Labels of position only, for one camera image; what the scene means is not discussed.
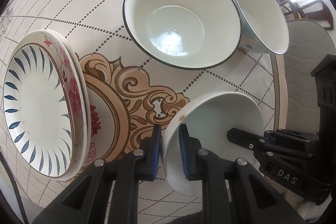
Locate plain white bowl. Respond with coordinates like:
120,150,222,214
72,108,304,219
161,92,264,197

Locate white plate grey flower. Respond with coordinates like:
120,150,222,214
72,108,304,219
51,30,92,170

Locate white bowl dark rim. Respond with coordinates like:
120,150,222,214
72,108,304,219
122,0,242,70

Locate dark wooden chair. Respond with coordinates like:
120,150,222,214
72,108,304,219
278,0,334,31

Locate white bowl blue pattern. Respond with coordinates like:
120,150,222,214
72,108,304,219
233,0,289,55

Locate white plate blue leaf pattern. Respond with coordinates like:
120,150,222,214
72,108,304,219
3,44,73,178

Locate white plate pink flowers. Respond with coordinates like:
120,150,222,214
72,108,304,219
26,29,87,181

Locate patterned tablecloth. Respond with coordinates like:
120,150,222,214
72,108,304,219
0,0,283,219

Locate grey upholstered chair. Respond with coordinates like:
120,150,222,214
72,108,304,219
284,19,335,133

